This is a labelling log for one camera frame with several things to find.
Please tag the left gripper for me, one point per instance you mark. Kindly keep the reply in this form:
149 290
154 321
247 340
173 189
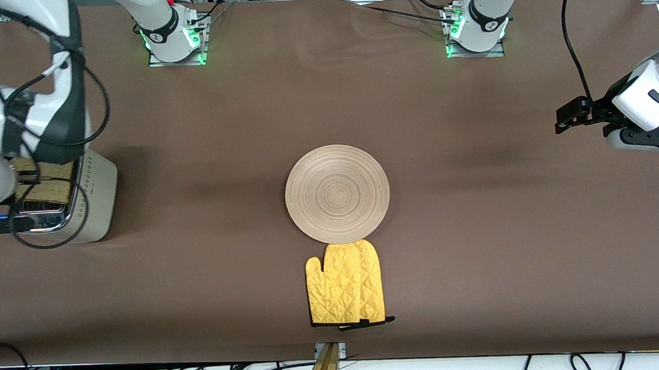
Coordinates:
605 106

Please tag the slice of brown bread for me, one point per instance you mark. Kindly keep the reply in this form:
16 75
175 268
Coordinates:
53 177

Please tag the round wooden plate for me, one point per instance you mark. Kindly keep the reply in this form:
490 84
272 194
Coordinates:
338 193

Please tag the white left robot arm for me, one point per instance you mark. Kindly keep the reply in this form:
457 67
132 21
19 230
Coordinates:
487 13

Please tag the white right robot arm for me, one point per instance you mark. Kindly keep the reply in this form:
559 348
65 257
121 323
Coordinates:
157 22

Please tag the cream and chrome toaster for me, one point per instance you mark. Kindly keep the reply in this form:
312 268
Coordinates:
99 197

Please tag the brown table cover sheet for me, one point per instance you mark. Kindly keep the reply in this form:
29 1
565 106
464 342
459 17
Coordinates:
481 284

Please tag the yellow quilted oven mitt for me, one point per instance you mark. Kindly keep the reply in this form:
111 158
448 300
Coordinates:
373 278
335 286

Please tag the small steel bracket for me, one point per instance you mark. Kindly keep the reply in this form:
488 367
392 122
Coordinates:
342 350

